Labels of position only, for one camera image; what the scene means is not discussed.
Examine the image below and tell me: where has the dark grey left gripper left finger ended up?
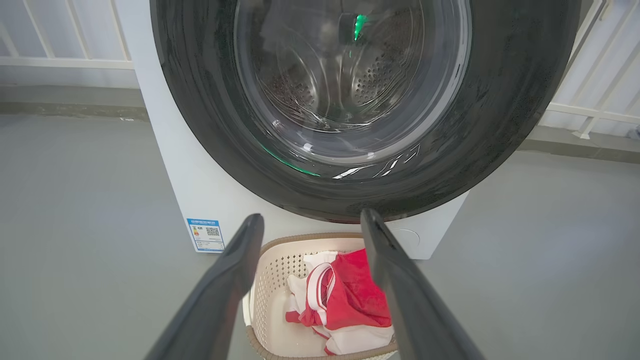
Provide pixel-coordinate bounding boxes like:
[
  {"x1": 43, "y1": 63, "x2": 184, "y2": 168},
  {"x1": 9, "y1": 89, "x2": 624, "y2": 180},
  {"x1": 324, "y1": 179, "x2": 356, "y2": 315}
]
[{"x1": 144, "y1": 213, "x2": 265, "y2": 360}]

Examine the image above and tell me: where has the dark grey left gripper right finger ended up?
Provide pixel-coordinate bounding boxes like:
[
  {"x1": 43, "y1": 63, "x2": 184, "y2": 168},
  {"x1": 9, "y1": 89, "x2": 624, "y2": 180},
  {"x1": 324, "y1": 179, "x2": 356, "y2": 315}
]
[{"x1": 360, "y1": 208, "x2": 485, "y2": 360}]

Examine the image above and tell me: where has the red jersey with white trim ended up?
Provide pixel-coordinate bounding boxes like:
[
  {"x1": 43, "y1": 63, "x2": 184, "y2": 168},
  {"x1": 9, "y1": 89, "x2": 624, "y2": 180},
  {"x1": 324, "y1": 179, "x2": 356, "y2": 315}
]
[{"x1": 285, "y1": 248, "x2": 393, "y2": 356}]

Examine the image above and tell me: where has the black round washer door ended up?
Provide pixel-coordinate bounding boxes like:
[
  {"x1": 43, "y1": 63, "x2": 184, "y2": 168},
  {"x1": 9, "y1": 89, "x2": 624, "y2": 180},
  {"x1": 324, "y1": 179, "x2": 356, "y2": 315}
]
[{"x1": 149, "y1": 0, "x2": 582, "y2": 224}]

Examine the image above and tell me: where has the cream perforated basket brown rim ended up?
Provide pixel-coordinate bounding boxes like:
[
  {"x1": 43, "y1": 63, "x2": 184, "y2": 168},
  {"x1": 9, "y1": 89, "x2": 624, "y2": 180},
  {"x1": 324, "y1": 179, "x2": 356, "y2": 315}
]
[{"x1": 242, "y1": 232, "x2": 401, "y2": 360}]

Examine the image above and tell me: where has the white front-load washing machine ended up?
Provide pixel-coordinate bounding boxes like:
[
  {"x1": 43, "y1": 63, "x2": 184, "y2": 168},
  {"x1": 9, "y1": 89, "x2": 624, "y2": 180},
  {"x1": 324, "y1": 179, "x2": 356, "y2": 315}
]
[{"x1": 115, "y1": 0, "x2": 471, "y2": 261}]

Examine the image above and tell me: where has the stainless steel washing machine drum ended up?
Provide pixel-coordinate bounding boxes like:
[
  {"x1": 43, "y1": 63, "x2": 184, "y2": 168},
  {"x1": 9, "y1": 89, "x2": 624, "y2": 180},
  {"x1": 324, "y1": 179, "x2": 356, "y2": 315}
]
[{"x1": 260, "y1": 0, "x2": 431, "y2": 133}]

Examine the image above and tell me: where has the round white filter cover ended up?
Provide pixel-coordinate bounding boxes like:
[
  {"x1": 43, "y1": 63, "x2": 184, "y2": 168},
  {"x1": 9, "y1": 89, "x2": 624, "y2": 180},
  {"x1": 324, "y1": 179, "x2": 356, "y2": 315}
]
[{"x1": 387, "y1": 228, "x2": 421, "y2": 251}]

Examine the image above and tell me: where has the blue energy label sticker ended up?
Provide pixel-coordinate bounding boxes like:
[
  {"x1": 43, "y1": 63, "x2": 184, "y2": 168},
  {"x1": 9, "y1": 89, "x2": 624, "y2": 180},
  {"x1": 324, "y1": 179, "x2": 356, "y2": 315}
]
[{"x1": 186, "y1": 218, "x2": 226, "y2": 254}]

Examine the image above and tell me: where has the white metal railing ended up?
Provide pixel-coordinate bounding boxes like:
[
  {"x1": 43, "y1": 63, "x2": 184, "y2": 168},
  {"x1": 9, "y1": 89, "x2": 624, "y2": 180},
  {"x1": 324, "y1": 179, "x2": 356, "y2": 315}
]
[
  {"x1": 545, "y1": 0, "x2": 640, "y2": 141},
  {"x1": 0, "y1": 0, "x2": 135, "y2": 71}
]

